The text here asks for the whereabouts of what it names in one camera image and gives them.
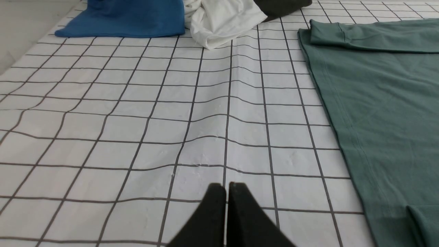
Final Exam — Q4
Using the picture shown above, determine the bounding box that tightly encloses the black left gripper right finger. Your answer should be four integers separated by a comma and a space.
226, 182, 295, 247

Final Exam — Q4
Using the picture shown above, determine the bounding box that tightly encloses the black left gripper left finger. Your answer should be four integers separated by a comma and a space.
167, 183, 226, 247

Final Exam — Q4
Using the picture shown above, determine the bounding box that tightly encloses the green long sleeve shirt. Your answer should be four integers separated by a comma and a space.
297, 19, 439, 247

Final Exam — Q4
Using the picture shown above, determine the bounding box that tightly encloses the white shirt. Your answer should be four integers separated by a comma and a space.
182, 0, 267, 50

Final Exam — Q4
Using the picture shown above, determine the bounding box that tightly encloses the dark olive shirt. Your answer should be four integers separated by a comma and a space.
254, 0, 312, 22

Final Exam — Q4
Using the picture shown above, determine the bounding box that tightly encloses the blue shirt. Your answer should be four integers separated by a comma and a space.
55, 0, 185, 38

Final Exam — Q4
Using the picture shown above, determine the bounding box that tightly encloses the white grid tablecloth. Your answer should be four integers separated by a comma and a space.
0, 0, 438, 247

